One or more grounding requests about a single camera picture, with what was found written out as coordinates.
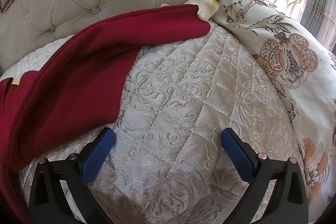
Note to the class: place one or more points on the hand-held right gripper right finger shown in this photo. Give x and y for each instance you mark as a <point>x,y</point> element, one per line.
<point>238,158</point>

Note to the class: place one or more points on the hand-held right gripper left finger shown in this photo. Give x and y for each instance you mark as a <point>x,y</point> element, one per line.
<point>97,158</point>

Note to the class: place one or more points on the red knit garment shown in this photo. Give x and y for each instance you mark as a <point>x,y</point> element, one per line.
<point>78,69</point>

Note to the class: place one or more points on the white quilted bedspread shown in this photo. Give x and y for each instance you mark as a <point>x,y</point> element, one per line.
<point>183,82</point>

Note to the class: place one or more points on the floral cream duvet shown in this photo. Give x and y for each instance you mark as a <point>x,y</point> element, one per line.
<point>262,29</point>

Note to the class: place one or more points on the cream glove yellow cuff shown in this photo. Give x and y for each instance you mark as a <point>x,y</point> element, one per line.
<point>207,5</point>

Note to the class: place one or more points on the grey-blue patterned curtain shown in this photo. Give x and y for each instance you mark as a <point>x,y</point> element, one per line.
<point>319,6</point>

